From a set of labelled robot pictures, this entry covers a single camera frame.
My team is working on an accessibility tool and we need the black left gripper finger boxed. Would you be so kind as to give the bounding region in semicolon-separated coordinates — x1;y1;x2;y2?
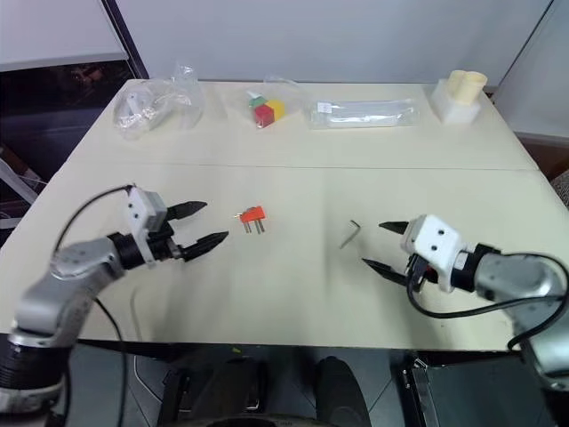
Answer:
179;230;230;262
166;200;209;222

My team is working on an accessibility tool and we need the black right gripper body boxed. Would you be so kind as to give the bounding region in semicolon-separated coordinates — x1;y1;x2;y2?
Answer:
405;254;440;294

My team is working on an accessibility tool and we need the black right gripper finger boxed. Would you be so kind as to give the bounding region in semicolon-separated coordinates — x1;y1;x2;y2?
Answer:
360;257;408;288
378;220;411;236

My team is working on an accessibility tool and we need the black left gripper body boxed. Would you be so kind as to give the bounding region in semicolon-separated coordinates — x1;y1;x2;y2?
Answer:
147;218;186;264

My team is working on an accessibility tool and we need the small metal hex key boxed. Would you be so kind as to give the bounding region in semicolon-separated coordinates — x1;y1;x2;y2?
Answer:
339;219;362;250

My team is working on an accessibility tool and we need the red plastic block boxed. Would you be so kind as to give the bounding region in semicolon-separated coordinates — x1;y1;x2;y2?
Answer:
238;205;268;222

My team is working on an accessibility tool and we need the cream plastic tube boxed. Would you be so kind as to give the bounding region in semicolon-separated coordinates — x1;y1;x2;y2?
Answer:
445;68;489;106

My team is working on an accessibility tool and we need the crumpled clear plastic bag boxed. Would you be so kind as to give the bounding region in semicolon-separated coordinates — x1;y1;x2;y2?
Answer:
112;61;206;141

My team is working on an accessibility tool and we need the long flat clear bag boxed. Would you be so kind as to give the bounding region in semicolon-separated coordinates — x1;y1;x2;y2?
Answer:
303;97;421;132

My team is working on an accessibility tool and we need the red cube block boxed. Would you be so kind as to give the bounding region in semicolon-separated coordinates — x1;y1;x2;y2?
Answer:
253;104;275;130

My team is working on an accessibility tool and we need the yellow cube block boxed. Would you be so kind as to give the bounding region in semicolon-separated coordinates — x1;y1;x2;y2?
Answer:
265;99;287;122

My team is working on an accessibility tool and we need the clear bag of blocks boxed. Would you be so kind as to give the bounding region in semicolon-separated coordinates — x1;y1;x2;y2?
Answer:
220;74;309;133

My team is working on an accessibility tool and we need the woven grey chair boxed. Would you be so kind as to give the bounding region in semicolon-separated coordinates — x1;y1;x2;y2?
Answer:
549;168;569;206

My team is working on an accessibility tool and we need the white board panel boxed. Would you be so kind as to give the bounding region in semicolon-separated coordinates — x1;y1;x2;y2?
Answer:
0;0;129;71

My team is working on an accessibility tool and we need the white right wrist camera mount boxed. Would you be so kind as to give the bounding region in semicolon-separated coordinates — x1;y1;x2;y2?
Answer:
399;213;466;294

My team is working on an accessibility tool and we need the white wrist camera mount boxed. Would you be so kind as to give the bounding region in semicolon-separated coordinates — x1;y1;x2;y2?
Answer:
399;213;466;294
124;188;168;269

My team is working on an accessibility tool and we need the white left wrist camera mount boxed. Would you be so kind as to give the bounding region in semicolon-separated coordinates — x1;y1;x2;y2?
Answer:
124;188;168;269

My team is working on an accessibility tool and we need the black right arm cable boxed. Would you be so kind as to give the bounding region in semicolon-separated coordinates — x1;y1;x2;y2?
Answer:
405;252;569;353

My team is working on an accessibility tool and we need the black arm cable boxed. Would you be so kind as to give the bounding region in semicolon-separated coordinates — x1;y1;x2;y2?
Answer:
52;183;137;427
405;252;569;353

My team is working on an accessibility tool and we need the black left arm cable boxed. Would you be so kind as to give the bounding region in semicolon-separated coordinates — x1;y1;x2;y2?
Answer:
52;183;137;427

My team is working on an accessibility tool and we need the black metal frame box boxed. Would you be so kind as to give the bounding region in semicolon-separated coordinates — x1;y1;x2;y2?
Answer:
389;350;559;427

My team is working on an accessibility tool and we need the white metal frame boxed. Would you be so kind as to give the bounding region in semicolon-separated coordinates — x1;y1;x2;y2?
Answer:
0;156;47;206

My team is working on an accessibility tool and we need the dark metal frame post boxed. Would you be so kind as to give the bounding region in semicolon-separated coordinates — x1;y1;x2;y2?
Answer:
103;0;151;82

